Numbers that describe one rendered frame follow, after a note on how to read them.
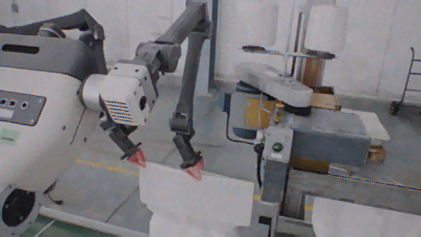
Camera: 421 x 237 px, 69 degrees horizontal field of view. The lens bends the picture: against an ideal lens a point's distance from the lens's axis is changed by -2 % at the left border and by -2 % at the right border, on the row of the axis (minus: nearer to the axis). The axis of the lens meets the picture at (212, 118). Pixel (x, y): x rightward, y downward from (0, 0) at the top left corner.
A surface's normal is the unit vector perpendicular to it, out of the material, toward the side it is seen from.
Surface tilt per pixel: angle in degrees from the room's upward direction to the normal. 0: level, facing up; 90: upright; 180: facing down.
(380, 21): 90
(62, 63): 50
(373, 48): 90
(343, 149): 90
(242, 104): 90
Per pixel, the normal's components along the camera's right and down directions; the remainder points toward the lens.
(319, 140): -0.27, 0.32
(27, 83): -0.17, -0.36
